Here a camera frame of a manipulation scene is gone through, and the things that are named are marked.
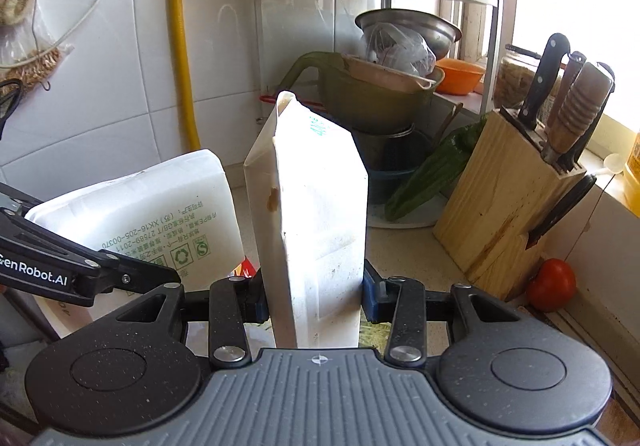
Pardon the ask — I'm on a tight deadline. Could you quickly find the wooden knife block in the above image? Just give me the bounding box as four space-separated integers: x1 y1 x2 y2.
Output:
434 111 586 301

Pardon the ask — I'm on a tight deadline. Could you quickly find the yellow gas hose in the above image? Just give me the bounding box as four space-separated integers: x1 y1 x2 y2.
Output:
164 0 202 154

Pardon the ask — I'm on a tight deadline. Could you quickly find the white paper bag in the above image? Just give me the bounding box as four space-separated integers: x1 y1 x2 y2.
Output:
243 91 368 348

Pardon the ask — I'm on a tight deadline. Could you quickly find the steel bowl with bag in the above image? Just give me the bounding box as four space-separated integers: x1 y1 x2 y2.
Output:
355 9 462 78

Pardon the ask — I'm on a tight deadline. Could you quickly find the black handled knife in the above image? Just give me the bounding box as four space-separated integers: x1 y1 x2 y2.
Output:
518 32 570 131

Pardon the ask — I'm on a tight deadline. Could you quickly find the orange plastic bowl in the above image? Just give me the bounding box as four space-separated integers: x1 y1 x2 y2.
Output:
436 58 485 95

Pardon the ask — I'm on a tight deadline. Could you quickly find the green plastic colander pot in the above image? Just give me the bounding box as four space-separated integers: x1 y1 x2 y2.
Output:
277 51 445 135

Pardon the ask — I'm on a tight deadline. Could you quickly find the yellow cooking oil bottle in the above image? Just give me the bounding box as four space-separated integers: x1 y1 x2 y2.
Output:
623 133 640 217

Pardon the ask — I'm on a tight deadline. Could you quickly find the red tomato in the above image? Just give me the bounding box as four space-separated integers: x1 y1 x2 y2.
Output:
526 259 577 313

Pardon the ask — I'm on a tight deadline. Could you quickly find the teal plastic basin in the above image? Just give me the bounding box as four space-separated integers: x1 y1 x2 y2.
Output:
362 129 432 205

